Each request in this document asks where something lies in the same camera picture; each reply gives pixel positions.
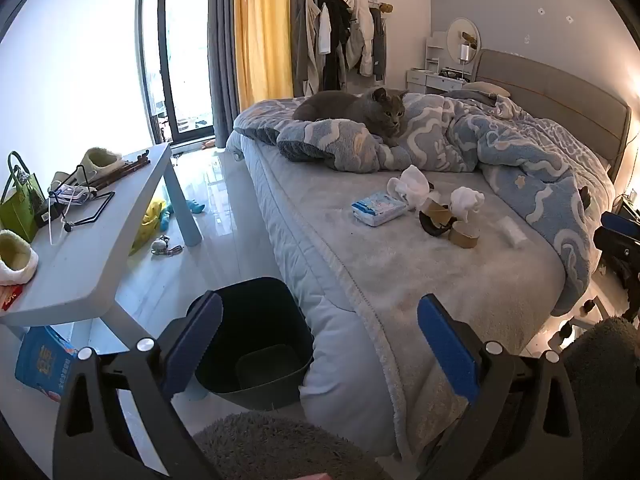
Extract white puffer jacket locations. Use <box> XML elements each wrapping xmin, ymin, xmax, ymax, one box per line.
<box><xmin>345</xmin><ymin>0</ymin><xmax>381</xmax><ymax>77</ymax></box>

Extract beige coat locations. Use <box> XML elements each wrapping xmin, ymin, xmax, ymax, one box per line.
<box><xmin>292</xmin><ymin>0</ymin><xmax>323</xmax><ymax>96</ymax></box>

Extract round mirror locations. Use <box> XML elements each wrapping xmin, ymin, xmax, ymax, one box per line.
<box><xmin>446</xmin><ymin>17</ymin><xmax>481</xmax><ymax>63</ymax></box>

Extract yellow plastic bag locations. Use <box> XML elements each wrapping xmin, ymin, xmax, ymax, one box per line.
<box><xmin>129</xmin><ymin>199</ymin><xmax>168</xmax><ymax>256</ymax></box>

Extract green handbag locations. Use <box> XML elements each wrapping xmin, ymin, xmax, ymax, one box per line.
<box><xmin>0</xmin><ymin>151</ymin><xmax>46</xmax><ymax>243</ymax></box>

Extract dark bamboo flutes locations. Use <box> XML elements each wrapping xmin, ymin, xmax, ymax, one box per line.
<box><xmin>95</xmin><ymin>149</ymin><xmax>152</xmax><ymax>191</ymax></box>

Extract black trash bin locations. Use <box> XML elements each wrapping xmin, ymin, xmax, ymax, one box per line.
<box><xmin>187</xmin><ymin>276</ymin><xmax>316</xmax><ymax>412</ymax></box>

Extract grey cat toy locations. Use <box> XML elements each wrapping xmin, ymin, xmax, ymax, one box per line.
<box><xmin>152</xmin><ymin>234</ymin><xmax>183</xmax><ymax>260</ymax></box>

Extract white slipper far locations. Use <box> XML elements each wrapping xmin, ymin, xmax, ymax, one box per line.
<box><xmin>80</xmin><ymin>147</ymin><xmax>124</xmax><ymax>177</ymax></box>

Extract red envelope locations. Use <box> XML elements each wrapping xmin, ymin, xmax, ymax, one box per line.
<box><xmin>0</xmin><ymin>284</ymin><xmax>25</xmax><ymax>313</ymax></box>

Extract white tissue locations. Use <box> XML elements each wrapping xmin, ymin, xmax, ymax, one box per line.
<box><xmin>387</xmin><ymin>164</ymin><xmax>433</xmax><ymax>211</ymax></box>
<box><xmin>449</xmin><ymin>186</ymin><xmax>486</xmax><ymax>222</ymax></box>

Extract white slipper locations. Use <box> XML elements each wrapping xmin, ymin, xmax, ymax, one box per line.
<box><xmin>0</xmin><ymin>229</ymin><xmax>40</xmax><ymax>287</ymax></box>
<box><xmin>80</xmin><ymin>147</ymin><xmax>124</xmax><ymax>177</ymax></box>

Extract black jacket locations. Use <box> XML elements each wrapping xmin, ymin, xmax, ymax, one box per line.
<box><xmin>320</xmin><ymin>0</ymin><xmax>356</xmax><ymax>91</ymax></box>

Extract white slipper near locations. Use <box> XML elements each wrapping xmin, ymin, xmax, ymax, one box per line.
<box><xmin>0</xmin><ymin>229</ymin><xmax>40</xmax><ymax>287</ymax></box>

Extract grey bed headboard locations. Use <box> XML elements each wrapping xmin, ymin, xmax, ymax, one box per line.
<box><xmin>472</xmin><ymin>49</ymin><xmax>632</xmax><ymax>171</ymax></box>

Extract blue white plastic packet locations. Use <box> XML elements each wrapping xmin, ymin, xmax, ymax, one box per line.
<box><xmin>47</xmin><ymin>172</ymin><xmax>98</xmax><ymax>208</ymax></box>

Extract white cable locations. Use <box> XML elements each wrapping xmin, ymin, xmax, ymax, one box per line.
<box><xmin>48</xmin><ymin>200</ymin><xmax>71</xmax><ymax>246</ymax></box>

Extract yellow curtain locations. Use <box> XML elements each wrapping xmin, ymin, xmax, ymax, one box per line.
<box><xmin>234</xmin><ymin>0</ymin><xmax>295</xmax><ymax>113</ymax></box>

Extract light blue low table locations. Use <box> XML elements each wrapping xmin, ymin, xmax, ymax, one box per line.
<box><xmin>0</xmin><ymin>142</ymin><xmax>203</xmax><ymax>328</ymax></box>

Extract small black box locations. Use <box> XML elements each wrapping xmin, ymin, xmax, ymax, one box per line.
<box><xmin>35</xmin><ymin>200</ymin><xmax>63</xmax><ymax>226</ymax></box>

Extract white shirt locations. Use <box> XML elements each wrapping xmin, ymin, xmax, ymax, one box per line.
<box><xmin>316</xmin><ymin>2</ymin><xmax>332</xmax><ymax>56</ymax></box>

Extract teal floor toy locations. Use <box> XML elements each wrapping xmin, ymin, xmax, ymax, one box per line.
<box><xmin>167</xmin><ymin>199</ymin><xmax>207</xmax><ymax>216</ymax></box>

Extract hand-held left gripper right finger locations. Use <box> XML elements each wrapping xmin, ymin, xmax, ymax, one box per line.
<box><xmin>416</xmin><ymin>294</ymin><xmax>586</xmax><ymax>480</ymax></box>

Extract black wire stand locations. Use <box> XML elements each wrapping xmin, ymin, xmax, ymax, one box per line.
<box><xmin>62</xmin><ymin>162</ymin><xmax>116</xmax><ymax>233</ymax></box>

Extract blue patterned fleece blanket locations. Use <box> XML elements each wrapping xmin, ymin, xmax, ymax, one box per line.
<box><xmin>232</xmin><ymin>91</ymin><xmax>617</xmax><ymax>317</ymax></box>

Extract grey fleece pants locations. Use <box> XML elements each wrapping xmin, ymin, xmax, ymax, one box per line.
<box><xmin>192</xmin><ymin>316</ymin><xmax>640</xmax><ymax>480</ymax></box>

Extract grey curtain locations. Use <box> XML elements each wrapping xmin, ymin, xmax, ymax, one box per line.
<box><xmin>206</xmin><ymin>0</ymin><xmax>241</xmax><ymax>150</ymax></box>

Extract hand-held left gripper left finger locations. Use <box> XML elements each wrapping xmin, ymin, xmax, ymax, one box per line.
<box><xmin>52</xmin><ymin>290</ymin><xmax>223</xmax><ymax>480</ymax></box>

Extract black glass door frame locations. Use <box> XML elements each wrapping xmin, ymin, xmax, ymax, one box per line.
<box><xmin>135</xmin><ymin>0</ymin><xmax>216</xmax><ymax>146</ymax></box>

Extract blue white tissue pack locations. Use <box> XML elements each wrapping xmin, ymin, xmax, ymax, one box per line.
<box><xmin>351</xmin><ymin>192</ymin><xmax>408</xmax><ymax>227</ymax></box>

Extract grey pillow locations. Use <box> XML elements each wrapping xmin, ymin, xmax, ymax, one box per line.
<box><xmin>460</xmin><ymin>81</ymin><xmax>512</xmax><ymax>98</ymax></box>

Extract grey hanging garment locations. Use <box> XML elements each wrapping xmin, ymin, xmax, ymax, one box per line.
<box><xmin>372</xmin><ymin>7</ymin><xmax>388</xmax><ymax>83</ymax></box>

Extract white vanity desk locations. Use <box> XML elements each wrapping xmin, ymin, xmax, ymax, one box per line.
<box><xmin>405</xmin><ymin>32</ymin><xmax>473</xmax><ymax>96</ymax></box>

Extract grey bed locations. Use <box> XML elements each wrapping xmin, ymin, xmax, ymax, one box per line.
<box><xmin>226</xmin><ymin>95</ymin><xmax>618</xmax><ymax>463</ymax></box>

